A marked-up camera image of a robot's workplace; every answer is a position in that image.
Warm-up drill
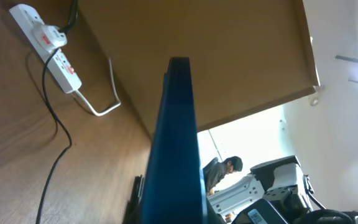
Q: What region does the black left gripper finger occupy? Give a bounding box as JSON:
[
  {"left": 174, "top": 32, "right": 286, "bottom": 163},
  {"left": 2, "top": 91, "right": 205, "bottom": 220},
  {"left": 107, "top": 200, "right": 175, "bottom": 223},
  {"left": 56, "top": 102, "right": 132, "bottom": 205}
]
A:
[{"left": 122, "top": 175, "right": 145, "bottom": 224}]

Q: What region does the blue Galaxy smartphone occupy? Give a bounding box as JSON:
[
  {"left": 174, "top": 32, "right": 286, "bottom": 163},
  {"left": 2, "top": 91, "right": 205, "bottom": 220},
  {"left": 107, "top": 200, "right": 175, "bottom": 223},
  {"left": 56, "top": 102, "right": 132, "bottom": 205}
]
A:
[{"left": 140, "top": 57, "right": 208, "bottom": 224}]

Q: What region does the black charger cable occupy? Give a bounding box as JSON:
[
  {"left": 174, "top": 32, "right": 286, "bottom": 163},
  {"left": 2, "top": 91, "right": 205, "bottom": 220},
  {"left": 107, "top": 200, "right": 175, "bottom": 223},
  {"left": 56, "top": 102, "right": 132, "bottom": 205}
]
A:
[{"left": 35, "top": 0, "right": 80, "bottom": 224}]

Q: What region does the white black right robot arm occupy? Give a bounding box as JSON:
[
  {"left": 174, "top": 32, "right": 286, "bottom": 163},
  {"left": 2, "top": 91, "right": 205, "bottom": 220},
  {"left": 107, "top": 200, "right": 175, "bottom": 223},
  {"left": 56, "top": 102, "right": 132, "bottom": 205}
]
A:
[{"left": 207, "top": 156, "right": 358, "bottom": 224}]

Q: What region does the white charger plug adapter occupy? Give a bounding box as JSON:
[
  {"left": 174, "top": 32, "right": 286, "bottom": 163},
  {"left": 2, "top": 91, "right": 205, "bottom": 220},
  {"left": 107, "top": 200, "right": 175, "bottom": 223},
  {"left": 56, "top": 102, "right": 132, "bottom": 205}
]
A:
[{"left": 32, "top": 24, "right": 67, "bottom": 53}]

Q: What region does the seated person in background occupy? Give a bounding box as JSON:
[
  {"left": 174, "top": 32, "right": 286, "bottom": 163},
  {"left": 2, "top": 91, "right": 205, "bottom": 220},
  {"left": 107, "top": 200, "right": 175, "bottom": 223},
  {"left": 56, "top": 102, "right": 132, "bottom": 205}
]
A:
[{"left": 203, "top": 156, "right": 243, "bottom": 196}]

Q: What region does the white power strip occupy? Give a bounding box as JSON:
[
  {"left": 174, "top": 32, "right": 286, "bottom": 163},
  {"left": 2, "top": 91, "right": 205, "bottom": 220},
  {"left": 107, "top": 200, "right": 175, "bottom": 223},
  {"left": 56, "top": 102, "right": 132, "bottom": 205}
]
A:
[{"left": 9, "top": 4, "right": 82, "bottom": 93}]

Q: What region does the white power strip cord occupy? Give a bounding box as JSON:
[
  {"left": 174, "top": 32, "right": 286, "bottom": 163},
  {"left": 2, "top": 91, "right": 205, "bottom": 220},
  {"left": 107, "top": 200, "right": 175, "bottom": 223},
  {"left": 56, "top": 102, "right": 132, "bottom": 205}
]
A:
[{"left": 71, "top": 57, "right": 122, "bottom": 117}]

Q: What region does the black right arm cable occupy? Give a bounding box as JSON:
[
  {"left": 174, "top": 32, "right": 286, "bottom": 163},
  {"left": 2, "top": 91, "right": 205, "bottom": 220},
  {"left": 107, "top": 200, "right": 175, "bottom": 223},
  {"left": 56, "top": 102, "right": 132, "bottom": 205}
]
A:
[{"left": 302, "top": 174, "right": 326, "bottom": 211}]

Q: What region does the white wall bracket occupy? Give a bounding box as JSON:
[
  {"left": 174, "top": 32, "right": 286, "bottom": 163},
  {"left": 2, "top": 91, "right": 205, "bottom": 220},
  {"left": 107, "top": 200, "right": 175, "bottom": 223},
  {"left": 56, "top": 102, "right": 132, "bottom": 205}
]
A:
[{"left": 308, "top": 86, "right": 324, "bottom": 106}]

